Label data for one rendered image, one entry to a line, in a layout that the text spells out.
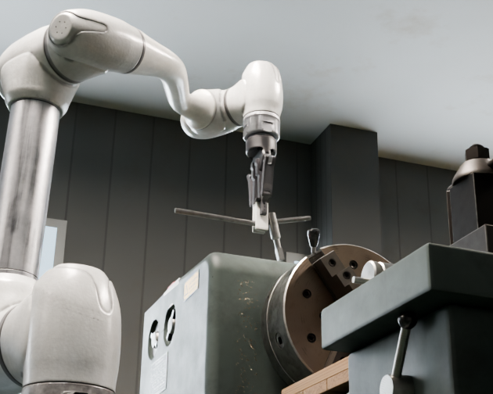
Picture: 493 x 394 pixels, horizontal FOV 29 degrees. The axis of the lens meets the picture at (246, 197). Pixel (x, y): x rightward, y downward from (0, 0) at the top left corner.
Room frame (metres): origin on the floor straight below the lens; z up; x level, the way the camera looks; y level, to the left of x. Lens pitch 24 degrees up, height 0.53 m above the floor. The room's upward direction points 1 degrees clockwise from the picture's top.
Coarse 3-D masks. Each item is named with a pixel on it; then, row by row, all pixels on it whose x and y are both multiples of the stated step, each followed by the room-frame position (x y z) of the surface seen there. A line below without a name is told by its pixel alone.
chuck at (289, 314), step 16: (352, 256) 1.85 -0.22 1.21; (368, 256) 1.86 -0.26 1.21; (288, 272) 1.85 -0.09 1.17; (304, 272) 1.81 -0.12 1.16; (288, 288) 1.80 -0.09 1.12; (304, 288) 1.81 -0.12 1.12; (320, 288) 1.82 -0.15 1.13; (272, 304) 1.85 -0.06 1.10; (288, 304) 1.80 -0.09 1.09; (304, 304) 1.81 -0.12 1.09; (320, 304) 1.82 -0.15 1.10; (272, 320) 1.85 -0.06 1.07; (288, 320) 1.80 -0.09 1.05; (304, 320) 1.81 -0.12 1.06; (320, 320) 1.82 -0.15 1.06; (272, 336) 1.86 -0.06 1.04; (288, 336) 1.80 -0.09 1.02; (304, 336) 1.81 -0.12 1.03; (320, 336) 1.82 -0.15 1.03; (288, 352) 1.83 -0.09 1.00; (304, 352) 1.81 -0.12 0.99; (320, 352) 1.82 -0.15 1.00; (288, 368) 1.87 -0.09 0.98; (304, 368) 1.82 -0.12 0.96; (320, 368) 1.82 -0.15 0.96
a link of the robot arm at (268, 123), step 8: (256, 112) 1.99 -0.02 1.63; (264, 112) 1.98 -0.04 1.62; (248, 120) 2.00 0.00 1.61; (256, 120) 1.99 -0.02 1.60; (264, 120) 1.98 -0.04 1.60; (272, 120) 1.99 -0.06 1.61; (248, 128) 2.00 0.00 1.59; (256, 128) 1.99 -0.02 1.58; (264, 128) 1.99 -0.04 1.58; (272, 128) 1.99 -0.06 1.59; (248, 136) 2.02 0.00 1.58; (272, 136) 2.01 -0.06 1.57
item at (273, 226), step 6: (270, 216) 2.03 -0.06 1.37; (270, 222) 2.03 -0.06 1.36; (276, 222) 2.03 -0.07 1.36; (270, 228) 2.03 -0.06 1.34; (276, 228) 2.03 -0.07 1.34; (270, 234) 2.04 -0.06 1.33; (276, 234) 2.03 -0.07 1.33; (276, 240) 2.04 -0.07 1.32; (276, 246) 2.04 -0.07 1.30; (276, 252) 2.05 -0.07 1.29; (282, 252) 2.05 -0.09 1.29; (276, 258) 2.05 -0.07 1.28; (282, 258) 2.05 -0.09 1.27
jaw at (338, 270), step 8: (312, 256) 1.82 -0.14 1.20; (320, 256) 1.83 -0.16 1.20; (328, 256) 1.79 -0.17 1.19; (336, 256) 1.79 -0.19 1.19; (312, 264) 1.81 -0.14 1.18; (320, 264) 1.79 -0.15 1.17; (328, 264) 1.79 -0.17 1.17; (336, 264) 1.79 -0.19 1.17; (320, 272) 1.81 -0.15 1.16; (328, 272) 1.79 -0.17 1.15; (336, 272) 1.79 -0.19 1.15; (344, 272) 1.78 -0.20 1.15; (352, 272) 1.78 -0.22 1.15; (328, 280) 1.81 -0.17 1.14; (336, 280) 1.78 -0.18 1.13; (344, 280) 1.78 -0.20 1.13; (328, 288) 1.83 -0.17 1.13; (336, 288) 1.80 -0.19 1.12; (344, 288) 1.78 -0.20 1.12; (352, 288) 1.76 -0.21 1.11; (336, 296) 1.82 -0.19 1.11
